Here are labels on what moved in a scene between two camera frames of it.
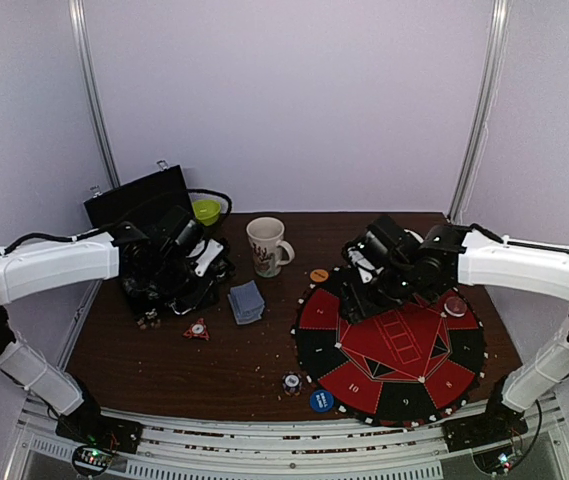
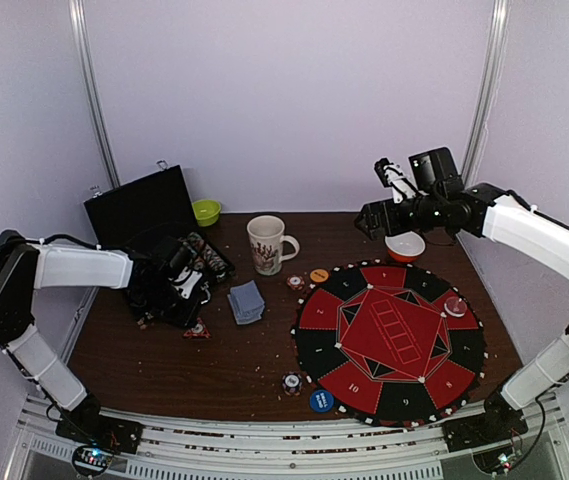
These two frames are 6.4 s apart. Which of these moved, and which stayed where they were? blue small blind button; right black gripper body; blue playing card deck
Moved: right black gripper body
Stayed: blue small blind button; blue playing card deck
